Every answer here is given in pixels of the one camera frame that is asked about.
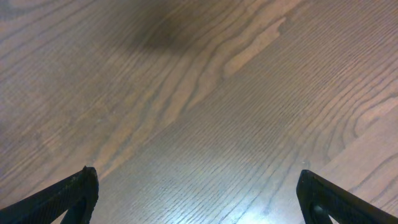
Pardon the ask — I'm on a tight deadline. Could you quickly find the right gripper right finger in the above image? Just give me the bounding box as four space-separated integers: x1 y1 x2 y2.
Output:
296 170 397 224

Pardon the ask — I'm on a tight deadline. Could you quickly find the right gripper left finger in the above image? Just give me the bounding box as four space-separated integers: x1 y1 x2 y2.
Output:
1 166 99 224

